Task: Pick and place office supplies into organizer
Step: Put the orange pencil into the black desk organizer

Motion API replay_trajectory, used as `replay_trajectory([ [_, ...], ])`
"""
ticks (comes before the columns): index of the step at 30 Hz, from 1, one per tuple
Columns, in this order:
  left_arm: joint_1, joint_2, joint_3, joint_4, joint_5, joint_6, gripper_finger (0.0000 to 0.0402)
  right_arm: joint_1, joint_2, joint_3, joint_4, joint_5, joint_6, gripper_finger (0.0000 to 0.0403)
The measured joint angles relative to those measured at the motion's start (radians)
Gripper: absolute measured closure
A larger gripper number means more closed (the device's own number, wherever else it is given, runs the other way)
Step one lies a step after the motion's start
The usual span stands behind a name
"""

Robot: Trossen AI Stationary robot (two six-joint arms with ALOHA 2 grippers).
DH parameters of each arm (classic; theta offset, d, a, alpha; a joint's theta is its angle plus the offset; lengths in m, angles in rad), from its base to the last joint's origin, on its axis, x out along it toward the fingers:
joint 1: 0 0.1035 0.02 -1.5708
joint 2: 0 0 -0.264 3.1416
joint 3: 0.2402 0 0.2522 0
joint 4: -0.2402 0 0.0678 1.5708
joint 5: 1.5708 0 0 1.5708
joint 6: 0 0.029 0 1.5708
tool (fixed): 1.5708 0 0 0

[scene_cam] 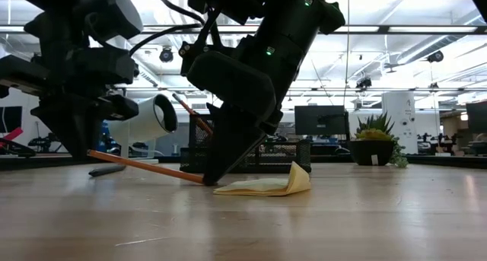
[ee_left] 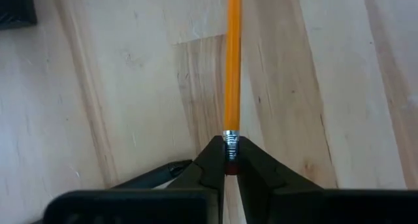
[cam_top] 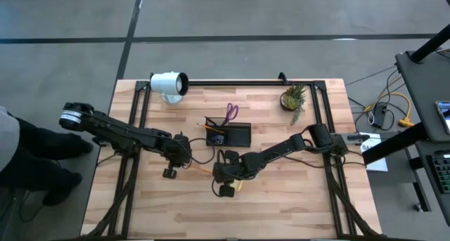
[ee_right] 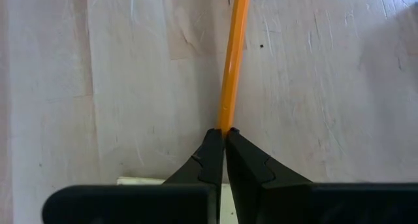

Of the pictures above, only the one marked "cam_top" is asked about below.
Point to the black keyboard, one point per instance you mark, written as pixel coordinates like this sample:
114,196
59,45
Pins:
441,170

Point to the black handheld device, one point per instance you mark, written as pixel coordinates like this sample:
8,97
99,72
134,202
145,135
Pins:
358,138

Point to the person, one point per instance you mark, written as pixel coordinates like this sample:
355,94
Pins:
35,146

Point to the dark keyboard desk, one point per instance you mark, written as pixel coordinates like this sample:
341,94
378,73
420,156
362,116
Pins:
436,206

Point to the yellow sticky note pad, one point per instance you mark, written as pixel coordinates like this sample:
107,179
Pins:
240,185

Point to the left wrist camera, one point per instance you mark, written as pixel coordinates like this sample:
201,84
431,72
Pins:
169,173

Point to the black side table beam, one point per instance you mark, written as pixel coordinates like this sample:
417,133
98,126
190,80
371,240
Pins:
393,144

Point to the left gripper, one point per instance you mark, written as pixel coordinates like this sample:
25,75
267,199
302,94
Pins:
177,149

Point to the dark grey side table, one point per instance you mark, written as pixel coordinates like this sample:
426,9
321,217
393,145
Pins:
422,93

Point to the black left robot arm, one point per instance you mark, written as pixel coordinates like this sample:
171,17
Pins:
116,130

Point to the white cylindrical camera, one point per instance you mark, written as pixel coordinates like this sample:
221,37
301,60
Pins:
165,83

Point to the black diagonal pole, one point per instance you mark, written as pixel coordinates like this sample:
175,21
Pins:
430,46

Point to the black power adapter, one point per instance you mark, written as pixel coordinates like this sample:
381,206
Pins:
379,115

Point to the black clamp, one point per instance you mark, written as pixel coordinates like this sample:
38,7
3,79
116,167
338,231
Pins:
283,78

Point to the potted succulent plant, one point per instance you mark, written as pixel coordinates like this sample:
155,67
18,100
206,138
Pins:
292,100

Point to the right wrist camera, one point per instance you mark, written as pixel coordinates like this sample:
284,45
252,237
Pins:
226,190

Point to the white paper sheet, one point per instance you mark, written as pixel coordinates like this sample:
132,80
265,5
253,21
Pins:
378,163

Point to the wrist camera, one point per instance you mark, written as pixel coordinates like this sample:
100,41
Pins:
226,190
169,173

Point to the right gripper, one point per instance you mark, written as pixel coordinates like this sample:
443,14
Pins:
230,167

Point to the black mesh desk organizer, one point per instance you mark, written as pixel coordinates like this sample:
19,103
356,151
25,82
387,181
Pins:
240,135

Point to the black aluminium table frame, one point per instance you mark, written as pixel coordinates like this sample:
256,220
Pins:
246,83

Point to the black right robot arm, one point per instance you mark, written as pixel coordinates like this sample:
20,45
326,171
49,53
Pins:
281,148

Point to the smartphone with lit screen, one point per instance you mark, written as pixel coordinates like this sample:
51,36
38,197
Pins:
443,116

